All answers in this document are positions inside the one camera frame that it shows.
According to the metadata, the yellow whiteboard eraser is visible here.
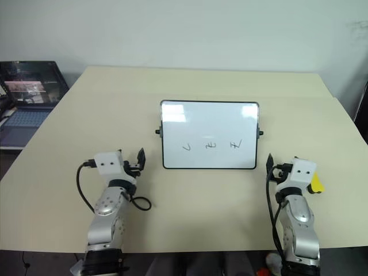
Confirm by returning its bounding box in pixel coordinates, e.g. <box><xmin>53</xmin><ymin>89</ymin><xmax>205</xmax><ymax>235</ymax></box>
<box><xmin>306</xmin><ymin>171</ymin><xmax>325</xmax><ymax>194</ymax></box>

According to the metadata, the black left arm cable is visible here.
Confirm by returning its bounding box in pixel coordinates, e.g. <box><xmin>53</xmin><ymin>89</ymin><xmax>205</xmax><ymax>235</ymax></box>
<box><xmin>75</xmin><ymin>159</ymin><xmax>152</xmax><ymax>214</ymax></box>

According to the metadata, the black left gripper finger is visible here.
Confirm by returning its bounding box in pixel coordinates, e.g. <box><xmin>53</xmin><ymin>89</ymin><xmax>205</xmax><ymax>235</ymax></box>
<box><xmin>136</xmin><ymin>148</ymin><xmax>147</xmax><ymax>171</ymax></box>

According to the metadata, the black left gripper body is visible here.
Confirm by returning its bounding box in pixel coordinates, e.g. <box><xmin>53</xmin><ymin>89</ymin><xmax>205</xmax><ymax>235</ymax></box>
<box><xmin>122</xmin><ymin>160</ymin><xmax>143</xmax><ymax>180</ymax></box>

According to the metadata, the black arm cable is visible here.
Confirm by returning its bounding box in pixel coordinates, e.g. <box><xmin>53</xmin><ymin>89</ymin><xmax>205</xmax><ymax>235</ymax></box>
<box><xmin>265</xmin><ymin>163</ymin><xmax>293</xmax><ymax>261</ymax></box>
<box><xmin>75</xmin><ymin>159</ymin><xmax>152</xmax><ymax>214</ymax></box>

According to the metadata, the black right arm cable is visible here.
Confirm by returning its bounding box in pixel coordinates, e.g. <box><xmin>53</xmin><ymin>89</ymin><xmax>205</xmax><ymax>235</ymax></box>
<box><xmin>265</xmin><ymin>163</ymin><xmax>293</xmax><ymax>261</ymax></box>

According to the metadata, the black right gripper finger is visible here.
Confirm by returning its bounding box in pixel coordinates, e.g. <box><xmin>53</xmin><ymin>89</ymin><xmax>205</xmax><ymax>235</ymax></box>
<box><xmin>266</xmin><ymin>152</ymin><xmax>274</xmax><ymax>182</ymax></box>

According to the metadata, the white rounded object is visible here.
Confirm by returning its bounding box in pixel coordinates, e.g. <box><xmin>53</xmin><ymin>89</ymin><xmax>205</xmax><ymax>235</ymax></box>
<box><xmin>265</xmin><ymin>252</ymin><xmax>285</xmax><ymax>274</ymax></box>

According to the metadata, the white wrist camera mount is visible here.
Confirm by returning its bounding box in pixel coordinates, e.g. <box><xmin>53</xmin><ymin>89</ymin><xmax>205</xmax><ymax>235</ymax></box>
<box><xmin>94</xmin><ymin>149</ymin><xmax>136</xmax><ymax>185</ymax></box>
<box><xmin>277</xmin><ymin>156</ymin><xmax>318</xmax><ymax>194</ymax></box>

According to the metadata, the white tabletop whiteboard black frame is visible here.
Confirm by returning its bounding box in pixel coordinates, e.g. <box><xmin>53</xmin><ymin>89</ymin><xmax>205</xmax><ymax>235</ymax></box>
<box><xmin>155</xmin><ymin>99</ymin><xmax>264</xmax><ymax>170</ymax></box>

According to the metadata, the open dark laptop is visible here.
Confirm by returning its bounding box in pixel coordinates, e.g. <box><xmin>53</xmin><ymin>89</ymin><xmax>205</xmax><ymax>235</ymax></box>
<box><xmin>0</xmin><ymin>60</ymin><xmax>70</xmax><ymax>150</ymax></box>

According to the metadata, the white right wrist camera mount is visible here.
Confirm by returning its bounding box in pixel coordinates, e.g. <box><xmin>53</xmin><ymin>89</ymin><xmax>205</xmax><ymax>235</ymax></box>
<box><xmin>277</xmin><ymin>156</ymin><xmax>318</xmax><ymax>194</ymax></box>

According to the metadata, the black chair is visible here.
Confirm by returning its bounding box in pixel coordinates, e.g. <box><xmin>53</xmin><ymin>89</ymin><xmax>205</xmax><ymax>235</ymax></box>
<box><xmin>354</xmin><ymin>77</ymin><xmax>368</xmax><ymax>129</ymax></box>

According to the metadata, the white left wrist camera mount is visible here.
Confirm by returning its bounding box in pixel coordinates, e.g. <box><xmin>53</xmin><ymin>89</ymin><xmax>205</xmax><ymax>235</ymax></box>
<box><xmin>94</xmin><ymin>149</ymin><xmax>136</xmax><ymax>185</ymax></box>

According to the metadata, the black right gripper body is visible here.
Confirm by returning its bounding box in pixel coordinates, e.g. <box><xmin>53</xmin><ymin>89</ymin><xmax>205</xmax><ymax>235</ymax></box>
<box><xmin>271</xmin><ymin>163</ymin><xmax>292</xmax><ymax>185</ymax></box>

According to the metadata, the grey foot pedal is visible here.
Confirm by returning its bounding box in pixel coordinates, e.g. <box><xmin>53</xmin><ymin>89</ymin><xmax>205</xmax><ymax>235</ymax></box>
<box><xmin>70</xmin><ymin>258</ymin><xmax>85</xmax><ymax>274</ymax></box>

